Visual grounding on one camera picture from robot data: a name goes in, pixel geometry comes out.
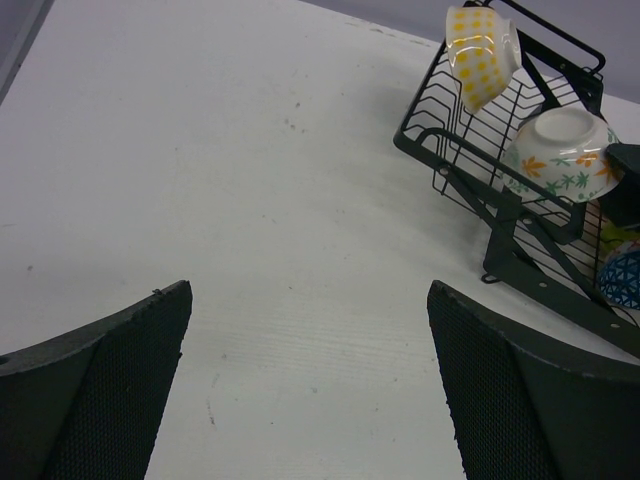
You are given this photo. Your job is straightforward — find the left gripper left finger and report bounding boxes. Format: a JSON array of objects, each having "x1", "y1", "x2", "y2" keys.
[{"x1": 1, "y1": 280, "x2": 193, "y2": 479}]

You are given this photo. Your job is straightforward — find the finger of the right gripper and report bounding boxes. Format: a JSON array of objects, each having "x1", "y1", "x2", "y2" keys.
[{"x1": 599, "y1": 143, "x2": 639, "y2": 228}]

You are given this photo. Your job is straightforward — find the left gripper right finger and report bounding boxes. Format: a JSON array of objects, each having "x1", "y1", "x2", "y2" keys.
[{"x1": 427, "y1": 280, "x2": 639, "y2": 479}]

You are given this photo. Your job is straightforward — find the yellow sun pattern bowl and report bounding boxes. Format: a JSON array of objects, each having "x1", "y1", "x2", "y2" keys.
[{"x1": 445, "y1": 6, "x2": 522, "y2": 115}]

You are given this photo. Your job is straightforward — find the lime green bowl front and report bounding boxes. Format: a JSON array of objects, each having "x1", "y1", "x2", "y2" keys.
[{"x1": 600, "y1": 223, "x2": 639, "y2": 253}]

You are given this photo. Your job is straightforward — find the black wire dish rack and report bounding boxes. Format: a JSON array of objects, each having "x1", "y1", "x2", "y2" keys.
[{"x1": 394, "y1": 1, "x2": 639, "y2": 355}]

